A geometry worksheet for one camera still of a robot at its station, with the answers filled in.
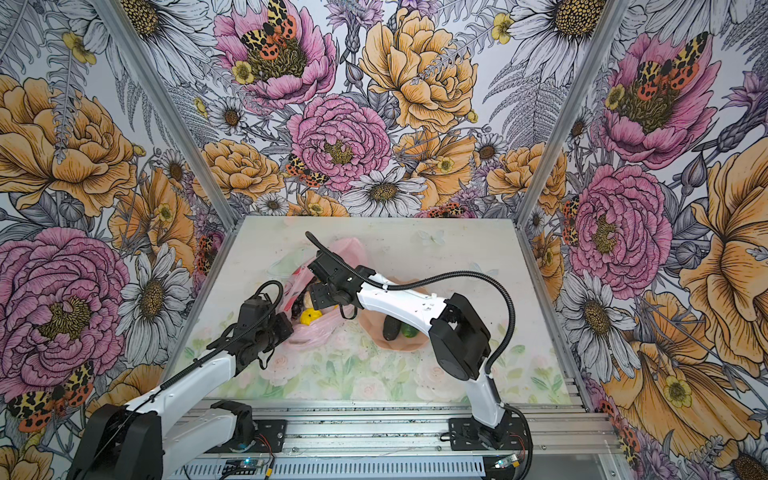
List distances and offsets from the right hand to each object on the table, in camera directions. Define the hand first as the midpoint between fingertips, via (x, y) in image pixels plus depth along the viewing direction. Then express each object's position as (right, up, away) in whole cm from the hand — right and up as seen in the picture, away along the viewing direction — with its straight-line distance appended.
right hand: (328, 300), depth 85 cm
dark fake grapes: (-11, -3, +8) cm, 14 cm away
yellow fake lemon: (-6, -5, +4) cm, 9 cm away
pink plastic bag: (-10, +1, +4) cm, 11 cm away
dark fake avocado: (+18, -8, +4) cm, 20 cm away
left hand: (-11, -10, +4) cm, 15 cm away
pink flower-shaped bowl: (+12, -8, +6) cm, 16 cm away
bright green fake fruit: (+23, -9, +2) cm, 24 cm away
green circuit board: (-17, -36, -14) cm, 43 cm away
